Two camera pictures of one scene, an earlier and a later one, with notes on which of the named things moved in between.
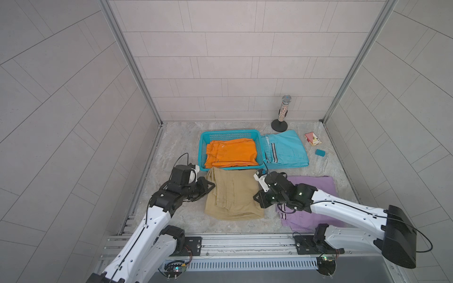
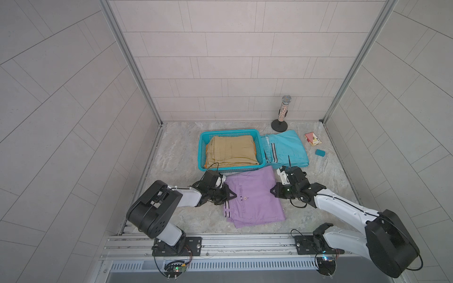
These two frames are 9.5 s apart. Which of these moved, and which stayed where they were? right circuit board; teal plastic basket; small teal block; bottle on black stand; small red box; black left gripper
Moved: black left gripper
Stayed: teal plastic basket; small red box; small teal block; bottle on black stand; right circuit board
